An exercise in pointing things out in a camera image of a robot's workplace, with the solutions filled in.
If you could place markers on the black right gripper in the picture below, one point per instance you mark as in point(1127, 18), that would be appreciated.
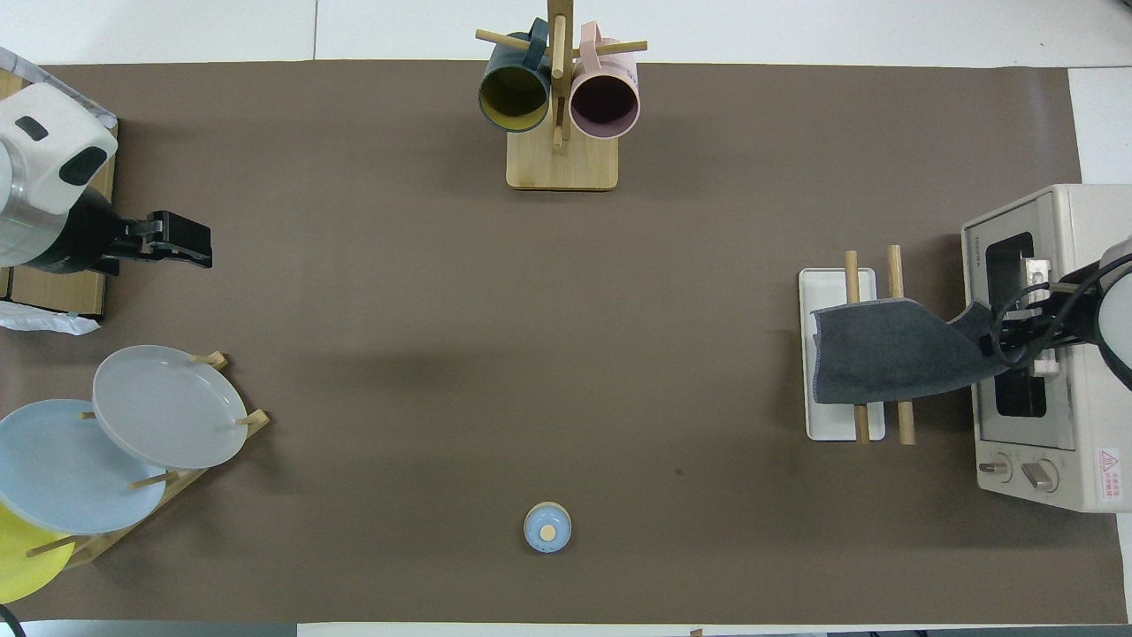
point(1074, 318)

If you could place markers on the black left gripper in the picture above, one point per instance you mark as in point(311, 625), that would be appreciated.
point(80, 234)

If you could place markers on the purple and grey towel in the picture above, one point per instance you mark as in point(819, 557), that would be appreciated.
point(884, 354)

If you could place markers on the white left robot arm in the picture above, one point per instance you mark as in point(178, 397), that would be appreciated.
point(44, 150)

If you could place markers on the wooden plate rack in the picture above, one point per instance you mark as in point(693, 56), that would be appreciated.
point(255, 423)

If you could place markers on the white towel rack wooden bars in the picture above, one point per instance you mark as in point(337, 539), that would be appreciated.
point(831, 423)

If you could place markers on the beige toaster oven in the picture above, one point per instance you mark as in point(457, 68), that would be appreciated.
point(1088, 442)

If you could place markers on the grey plate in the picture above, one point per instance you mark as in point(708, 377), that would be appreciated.
point(164, 407)

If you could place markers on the light blue plate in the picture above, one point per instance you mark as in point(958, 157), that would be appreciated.
point(53, 478)

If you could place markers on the yellow plate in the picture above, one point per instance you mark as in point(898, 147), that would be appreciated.
point(22, 566)

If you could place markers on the wooden mug tree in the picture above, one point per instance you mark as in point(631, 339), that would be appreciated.
point(531, 168)

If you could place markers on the dark teal mug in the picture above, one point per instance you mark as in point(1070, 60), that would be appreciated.
point(513, 93)

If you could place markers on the brown table mat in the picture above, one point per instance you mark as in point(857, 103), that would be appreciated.
point(566, 354)

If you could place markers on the pink mug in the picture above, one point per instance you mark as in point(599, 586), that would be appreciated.
point(604, 102)

